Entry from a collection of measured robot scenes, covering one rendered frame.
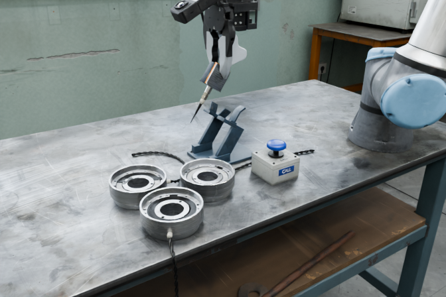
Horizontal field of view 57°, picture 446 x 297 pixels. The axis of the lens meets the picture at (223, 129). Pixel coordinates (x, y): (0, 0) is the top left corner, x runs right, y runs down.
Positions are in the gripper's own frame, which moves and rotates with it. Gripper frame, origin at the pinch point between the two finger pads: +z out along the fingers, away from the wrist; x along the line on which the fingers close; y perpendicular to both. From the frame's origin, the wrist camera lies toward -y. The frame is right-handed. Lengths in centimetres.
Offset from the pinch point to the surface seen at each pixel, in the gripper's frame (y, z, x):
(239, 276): -1.7, 44.7, -12.0
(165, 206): -20.4, 17.2, -15.1
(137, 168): -19.6, 16.4, -1.5
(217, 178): -8.3, 16.7, -12.7
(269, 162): 2.2, 15.2, -15.3
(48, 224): -37.8, 19.6, -5.9
